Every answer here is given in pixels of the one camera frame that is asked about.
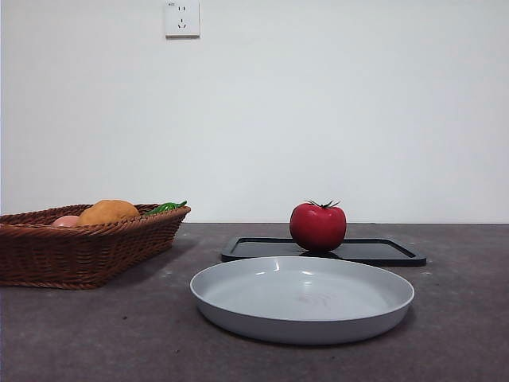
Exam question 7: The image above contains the brown wicker basket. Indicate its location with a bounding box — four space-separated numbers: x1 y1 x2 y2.
0 203 192 290

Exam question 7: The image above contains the grey round plate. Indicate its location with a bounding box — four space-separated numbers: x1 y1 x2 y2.
189 255 416 345

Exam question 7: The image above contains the green pepper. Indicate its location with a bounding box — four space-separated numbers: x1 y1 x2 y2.
142 200 188 217

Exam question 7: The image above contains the black rectangular tray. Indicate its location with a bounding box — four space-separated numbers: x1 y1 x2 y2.
220 236 427 268

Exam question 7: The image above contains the white wall socket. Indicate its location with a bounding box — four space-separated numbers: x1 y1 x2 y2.
165 0 200 39

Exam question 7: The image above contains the red tomato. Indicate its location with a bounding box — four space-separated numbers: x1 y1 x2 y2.
289 199 348 253

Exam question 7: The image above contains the brown potato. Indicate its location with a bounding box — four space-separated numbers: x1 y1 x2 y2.
76 199 142 228

